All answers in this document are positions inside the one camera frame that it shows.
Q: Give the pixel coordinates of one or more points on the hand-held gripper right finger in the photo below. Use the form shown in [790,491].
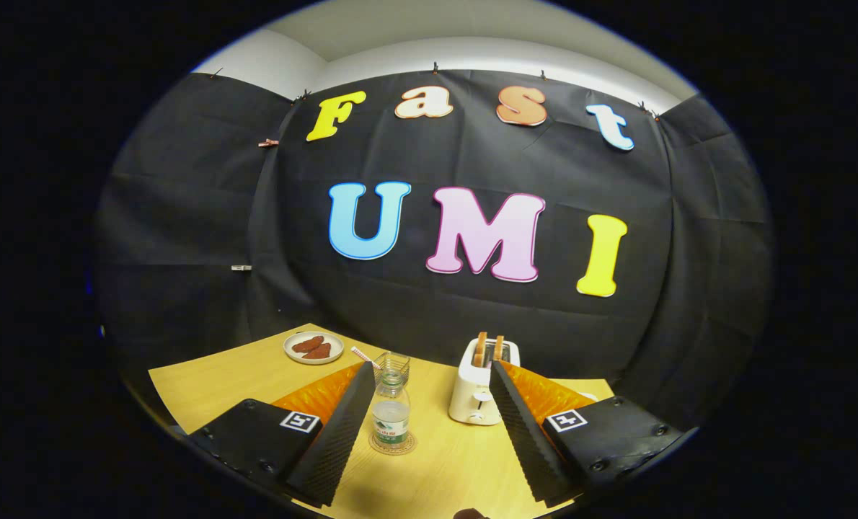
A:
[526,440]

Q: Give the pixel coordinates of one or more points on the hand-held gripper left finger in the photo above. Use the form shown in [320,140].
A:
[339,440]

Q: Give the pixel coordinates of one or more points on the round cork coaster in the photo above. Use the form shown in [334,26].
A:
[377,447]

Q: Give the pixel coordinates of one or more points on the clear plastic bottle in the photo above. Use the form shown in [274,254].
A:
[391,425]

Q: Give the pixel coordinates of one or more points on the white toaster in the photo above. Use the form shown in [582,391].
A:
[472,393]

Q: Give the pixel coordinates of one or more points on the striped paper straw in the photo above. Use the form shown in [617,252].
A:
[363,355]

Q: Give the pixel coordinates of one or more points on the brown sausage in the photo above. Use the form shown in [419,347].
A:
[306,344]
[317,352]

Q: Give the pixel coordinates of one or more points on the wooden table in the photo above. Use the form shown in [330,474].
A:
[436,468]

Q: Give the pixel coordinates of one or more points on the toast slice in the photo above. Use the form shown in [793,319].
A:
[499,346]
[481,349]

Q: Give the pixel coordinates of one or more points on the round white plate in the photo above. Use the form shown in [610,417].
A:
[332,339]

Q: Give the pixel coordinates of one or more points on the black backdrop cloth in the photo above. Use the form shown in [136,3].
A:
[544,166]

